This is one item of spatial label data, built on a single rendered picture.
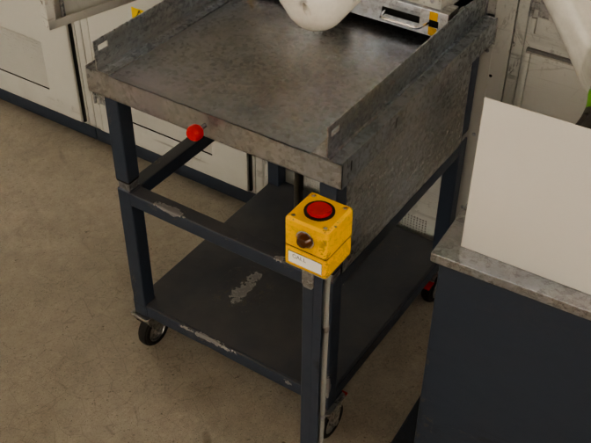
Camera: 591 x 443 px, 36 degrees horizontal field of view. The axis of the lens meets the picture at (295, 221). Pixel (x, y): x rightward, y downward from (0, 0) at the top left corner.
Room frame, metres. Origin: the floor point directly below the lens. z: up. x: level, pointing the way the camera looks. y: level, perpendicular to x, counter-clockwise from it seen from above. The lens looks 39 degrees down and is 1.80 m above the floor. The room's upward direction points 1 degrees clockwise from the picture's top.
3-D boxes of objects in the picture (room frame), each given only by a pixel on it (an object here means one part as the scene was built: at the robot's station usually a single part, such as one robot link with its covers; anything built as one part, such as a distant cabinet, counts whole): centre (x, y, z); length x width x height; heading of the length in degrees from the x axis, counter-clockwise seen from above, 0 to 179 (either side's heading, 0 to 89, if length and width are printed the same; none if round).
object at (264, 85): (1.78, -0.01, 0.82); 0.68 x 0.62 x 0.06; 147
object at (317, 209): (1.13, -0.04, 0.90); 0.04 x 0.04 x 0.02
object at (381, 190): (1.78, -0.01, 0.46); 0.64 x 0.58 x 0.66; 147
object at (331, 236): (1.13, -0.04, 0.85); 0.08 x 0.08 x 0.10; 57
